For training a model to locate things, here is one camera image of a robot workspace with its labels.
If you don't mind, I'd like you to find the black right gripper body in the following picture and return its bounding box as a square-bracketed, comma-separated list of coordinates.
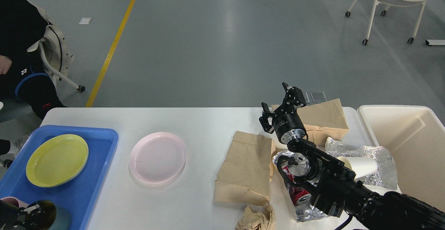
[272, 104, 307, 144]

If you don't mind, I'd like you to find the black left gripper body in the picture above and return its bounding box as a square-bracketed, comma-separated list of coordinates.
[0, 201, 27, 230]

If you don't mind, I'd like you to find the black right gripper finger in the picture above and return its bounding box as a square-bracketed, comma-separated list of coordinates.
[282, 82, 307, 108]
[259, 102, 276, 134]

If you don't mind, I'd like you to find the dark teal mug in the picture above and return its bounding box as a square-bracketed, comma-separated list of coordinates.
[27, 200, 72, 230]

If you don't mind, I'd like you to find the pink plate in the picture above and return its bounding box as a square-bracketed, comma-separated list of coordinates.
[129, 132, 187, 186]

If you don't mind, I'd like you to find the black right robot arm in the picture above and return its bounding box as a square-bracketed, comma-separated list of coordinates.
[259, 83, 444, 230]

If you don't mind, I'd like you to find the pink mug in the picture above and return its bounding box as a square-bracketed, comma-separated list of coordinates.
[1, 196, 29, 208]

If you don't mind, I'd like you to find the brown paper bag rear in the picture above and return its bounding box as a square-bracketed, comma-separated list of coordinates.
[270, 98, 349, 146]

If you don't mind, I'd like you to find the blue plastic tray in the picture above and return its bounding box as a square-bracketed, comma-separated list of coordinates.
[0, 125, 118, 230]

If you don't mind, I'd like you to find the yellow plate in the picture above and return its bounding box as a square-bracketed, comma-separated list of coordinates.
[26, 134, 89, 188]

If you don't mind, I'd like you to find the flat brown paper bag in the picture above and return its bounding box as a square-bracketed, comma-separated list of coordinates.
[213, 131, 276, 206]

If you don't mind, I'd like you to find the crushed red soda can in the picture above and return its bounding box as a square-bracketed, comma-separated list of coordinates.
[285, 182, 311, 207]

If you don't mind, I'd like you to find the white paper cup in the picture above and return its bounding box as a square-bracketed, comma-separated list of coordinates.
[337, 157, 378, 179]

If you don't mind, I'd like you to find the aluminium foil under can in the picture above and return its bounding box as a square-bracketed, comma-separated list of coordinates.
[272, 150, 328, 222]

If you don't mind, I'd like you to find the crumpled brown paper ball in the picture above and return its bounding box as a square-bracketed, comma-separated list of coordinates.
[235, 204, 276, 230]

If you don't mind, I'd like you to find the crumpled aluminium foil right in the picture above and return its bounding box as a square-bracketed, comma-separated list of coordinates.
[325, 138, 398, 190]

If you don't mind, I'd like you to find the beige plastic bin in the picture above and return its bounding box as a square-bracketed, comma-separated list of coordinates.
[357, 105, 445, 211]

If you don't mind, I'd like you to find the person in black clothes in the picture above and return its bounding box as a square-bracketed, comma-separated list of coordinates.
[0, 0, 67, 168]

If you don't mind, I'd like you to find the white bar on floor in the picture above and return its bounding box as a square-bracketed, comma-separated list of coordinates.
[425, 39, 445, 46]

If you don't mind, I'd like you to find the white floor label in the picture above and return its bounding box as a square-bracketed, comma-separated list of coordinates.
[78, 17, 92, 25]

